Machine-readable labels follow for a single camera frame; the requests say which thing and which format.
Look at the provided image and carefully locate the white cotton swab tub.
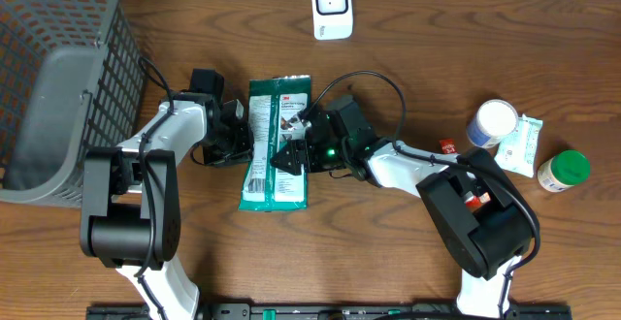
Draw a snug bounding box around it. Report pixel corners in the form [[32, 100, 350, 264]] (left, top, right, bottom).
[[467, 99, 518, 148]]

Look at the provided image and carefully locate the red white tube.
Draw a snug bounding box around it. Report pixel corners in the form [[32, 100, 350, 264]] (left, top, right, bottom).
[[439, 139, 491, 210]]

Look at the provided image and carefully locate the grey plastic mesh basket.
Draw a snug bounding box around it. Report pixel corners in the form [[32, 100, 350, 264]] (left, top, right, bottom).
[[1, 0, 146, 208]]

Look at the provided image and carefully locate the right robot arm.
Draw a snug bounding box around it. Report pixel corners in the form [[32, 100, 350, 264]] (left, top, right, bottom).
[[270, 95, 540, 319]]

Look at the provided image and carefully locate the mint green wipes pack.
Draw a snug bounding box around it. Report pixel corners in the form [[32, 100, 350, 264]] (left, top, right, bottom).
[[494, 114, 543, 177]]

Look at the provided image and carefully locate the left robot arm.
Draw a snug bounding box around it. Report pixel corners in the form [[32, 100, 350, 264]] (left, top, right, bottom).
[[80, 69, 252, 319]]

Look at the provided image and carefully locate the green white gloves package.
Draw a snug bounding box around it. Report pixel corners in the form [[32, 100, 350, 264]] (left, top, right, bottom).
[[239, 75, 311, 212]]

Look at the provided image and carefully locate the green lid cream jar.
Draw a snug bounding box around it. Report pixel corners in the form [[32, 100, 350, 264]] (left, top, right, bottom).
[[537, 150, 591, 193]]

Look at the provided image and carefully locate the white barcode scanner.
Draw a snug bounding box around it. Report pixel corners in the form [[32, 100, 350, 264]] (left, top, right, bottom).
[[311, 0, 353, 41]]

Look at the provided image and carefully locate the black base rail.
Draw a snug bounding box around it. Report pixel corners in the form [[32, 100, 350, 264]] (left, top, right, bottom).
[[85, 302, 572, 320]]

